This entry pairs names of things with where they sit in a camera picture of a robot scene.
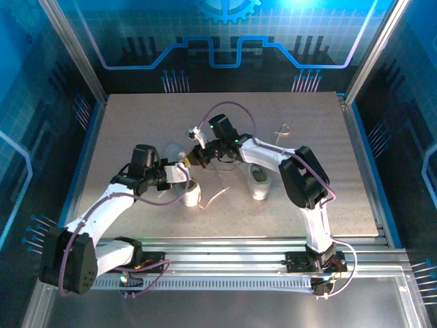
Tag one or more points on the grey metal front panel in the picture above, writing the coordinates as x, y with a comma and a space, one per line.
222, 307

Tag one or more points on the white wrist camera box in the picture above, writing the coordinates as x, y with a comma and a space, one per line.
198, 136
175, 172

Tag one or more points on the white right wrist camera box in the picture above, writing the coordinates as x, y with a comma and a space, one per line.
198, 136

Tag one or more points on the blue table edge trim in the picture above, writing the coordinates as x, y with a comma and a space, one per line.
86, 153
363, 136

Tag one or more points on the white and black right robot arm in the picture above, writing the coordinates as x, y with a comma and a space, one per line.
304, 177

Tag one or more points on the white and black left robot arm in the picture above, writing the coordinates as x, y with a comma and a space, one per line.
102, 208

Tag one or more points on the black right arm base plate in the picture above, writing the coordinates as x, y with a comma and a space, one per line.
297, 263

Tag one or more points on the aluminium corner post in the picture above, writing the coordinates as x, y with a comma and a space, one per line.
73, 51
375, 51

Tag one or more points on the black connector module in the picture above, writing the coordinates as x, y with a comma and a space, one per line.
131, 282
322, 287

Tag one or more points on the aluminium side rail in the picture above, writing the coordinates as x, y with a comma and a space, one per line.
352, 130

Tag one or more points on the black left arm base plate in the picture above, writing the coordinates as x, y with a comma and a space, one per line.
153, 263

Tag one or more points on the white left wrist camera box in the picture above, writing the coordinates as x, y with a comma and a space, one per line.
175, 172

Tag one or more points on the aluminium frame rail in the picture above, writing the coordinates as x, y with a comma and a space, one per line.
222, 254

